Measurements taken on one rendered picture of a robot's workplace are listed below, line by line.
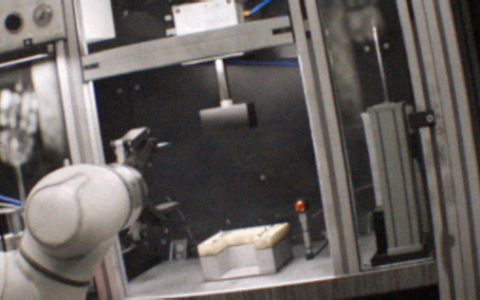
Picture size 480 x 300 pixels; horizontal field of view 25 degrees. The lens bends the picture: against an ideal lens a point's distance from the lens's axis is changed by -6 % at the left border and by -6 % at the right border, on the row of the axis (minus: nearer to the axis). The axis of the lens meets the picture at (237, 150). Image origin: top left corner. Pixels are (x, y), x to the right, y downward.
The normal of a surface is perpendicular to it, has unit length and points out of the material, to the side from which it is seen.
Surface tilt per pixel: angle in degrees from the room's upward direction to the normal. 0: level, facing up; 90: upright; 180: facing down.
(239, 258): 90
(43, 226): 92
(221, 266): 90
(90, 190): 62
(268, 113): 90
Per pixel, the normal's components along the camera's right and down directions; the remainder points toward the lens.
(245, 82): -0.25, 0.09
